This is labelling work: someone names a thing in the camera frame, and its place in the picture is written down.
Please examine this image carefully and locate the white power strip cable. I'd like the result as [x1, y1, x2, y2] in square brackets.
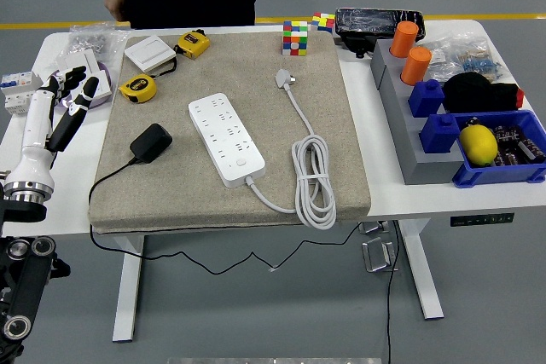
[245, 67, 338, 231]

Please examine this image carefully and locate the black cloth with red end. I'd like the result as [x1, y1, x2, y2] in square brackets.
[442, 72, 526, 114]

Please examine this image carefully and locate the grey-brown fabric mat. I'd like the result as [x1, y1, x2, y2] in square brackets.
[88, 31, 372, 235]

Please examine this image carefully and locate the clear bag of white parts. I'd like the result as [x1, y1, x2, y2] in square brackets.
[421, 38, 454, 82]

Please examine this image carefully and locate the large Rubik's cube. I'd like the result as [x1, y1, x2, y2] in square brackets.
[282, 20, 310, 57]

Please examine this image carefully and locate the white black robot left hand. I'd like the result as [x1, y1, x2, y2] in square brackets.
[3, 66, 102, 188]

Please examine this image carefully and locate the small metal bracket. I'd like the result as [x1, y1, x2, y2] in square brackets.
[357, 221, 390, 235]

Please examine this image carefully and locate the purple bowl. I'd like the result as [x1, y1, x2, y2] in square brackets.
[46, 61, 113, 112]

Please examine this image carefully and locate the orange cylinder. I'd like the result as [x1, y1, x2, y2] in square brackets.
[389, 20, 420, 59]
[399, 46, 433, 86]

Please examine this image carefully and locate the black table control panel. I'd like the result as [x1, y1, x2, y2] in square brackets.
[450, 212, 515, 228]

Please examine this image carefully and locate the clear bag of metal parts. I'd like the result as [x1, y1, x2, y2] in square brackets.
[67, 21, 131, 62]

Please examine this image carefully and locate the white circuit breaker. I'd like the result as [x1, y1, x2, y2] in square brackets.
[0, 70, 47, 116]

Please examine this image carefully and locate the grey stepped block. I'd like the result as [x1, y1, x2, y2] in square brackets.
[369, 38, 466, 186]

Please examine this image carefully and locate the flat yellow tape measure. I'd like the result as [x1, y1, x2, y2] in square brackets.
[118, 55, 178, 104]

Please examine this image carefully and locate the black floor cable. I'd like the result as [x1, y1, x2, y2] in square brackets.
[383, 221, 402, 364]

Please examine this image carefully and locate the large metal bracket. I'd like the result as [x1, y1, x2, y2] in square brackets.
[361, 236, 400, 274]

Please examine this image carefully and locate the white power strip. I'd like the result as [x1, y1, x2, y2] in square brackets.
[188, 92, 267, 189]

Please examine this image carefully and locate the white wall socket panel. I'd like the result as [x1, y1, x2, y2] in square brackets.
[80, 68, 110, 101]

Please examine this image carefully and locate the blue plastic bin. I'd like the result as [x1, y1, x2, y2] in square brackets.
[451, 109, 546, 189]

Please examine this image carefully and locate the black wrapped box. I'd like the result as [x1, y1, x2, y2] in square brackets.
[334, 7, 427, 60]

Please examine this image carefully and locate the person's right hand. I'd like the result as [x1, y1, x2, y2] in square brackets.
[103, 0, 128, 23]

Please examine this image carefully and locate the yellow lemon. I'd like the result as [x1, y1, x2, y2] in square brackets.
[458, 124, 499, 167]

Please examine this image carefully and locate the large blue block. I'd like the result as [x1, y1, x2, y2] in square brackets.
[418, 113, 462, 155]

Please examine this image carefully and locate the thin black adapter cord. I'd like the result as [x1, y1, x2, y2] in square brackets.
[87, 158, 362, 275]

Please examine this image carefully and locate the white plastic panel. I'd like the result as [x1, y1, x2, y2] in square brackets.
[56, 49, 102, 78]

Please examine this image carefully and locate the white table leg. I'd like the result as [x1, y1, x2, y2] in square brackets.
[112, 234, 146, 344]
[394, 218, 445, 321]

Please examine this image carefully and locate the small Rubik's cube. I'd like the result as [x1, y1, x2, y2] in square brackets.
[310, 12, 336, 35]

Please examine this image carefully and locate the boxy yellow tape measure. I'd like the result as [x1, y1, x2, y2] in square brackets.
[173, 29, 212, 61]

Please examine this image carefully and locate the clear bag of blue parts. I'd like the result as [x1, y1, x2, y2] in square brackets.
[443, 31, 508, 84]

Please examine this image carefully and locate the black power adapter plug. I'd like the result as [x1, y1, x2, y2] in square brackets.
[129, 123, 174, 165]

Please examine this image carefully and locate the white wall switch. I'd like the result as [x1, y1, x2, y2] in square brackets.
[124, 35, 177, 73]

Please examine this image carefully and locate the small blue block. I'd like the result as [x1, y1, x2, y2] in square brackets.
[407, 78, 446, 118]

